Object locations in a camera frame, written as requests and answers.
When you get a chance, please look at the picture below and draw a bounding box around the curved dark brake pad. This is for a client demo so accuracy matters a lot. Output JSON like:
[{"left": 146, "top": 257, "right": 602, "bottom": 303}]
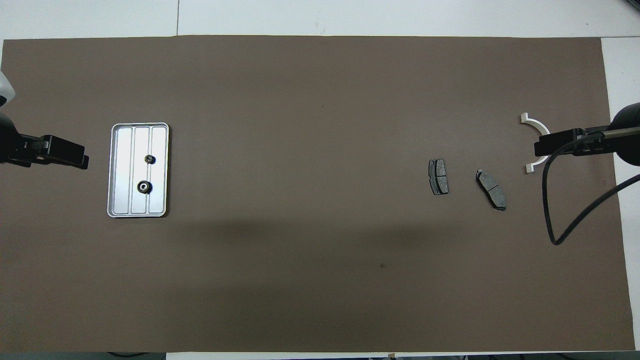
[{"left": 475, "top": 168, "right": 508, "bottom": 212}]

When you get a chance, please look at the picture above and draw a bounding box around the white curved plastic bracket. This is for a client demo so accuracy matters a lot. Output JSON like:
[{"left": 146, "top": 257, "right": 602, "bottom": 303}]
[{"left": 520, "top": 112, "right": 552, "bottom": 175}]

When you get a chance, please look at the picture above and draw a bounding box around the silver metal tray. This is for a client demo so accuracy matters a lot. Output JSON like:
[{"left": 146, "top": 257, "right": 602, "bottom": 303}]
[{"left": 106, "top": 122, "right": 170, "bottom": 219}]

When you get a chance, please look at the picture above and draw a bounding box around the rectangular dark brake pad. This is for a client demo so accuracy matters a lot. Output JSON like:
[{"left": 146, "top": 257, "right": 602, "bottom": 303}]
[{"left": 428, "top": 158, "right": 450, "bottom": 196}]

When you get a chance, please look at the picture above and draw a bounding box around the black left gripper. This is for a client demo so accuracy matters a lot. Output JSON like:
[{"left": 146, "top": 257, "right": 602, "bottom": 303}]
[{"left": 0, "top": 112, "right": 90, "bottom": 171}]

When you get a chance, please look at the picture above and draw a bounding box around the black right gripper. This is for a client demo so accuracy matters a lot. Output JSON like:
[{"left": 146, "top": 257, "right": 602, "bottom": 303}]
[{"left": 533, "top": 102, "right": 640, "bottom": 167}]

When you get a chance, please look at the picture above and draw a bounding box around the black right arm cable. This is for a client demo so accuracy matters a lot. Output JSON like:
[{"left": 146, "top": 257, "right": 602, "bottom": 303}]
[{"left": 542, "top": 127, "right": 640, "bottom": 246}]

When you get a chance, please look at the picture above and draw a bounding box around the brown table mat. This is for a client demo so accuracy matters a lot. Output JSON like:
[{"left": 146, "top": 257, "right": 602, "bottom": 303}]
[{"left": 0, "top": 35, "right": 636, "bottom": 353}]

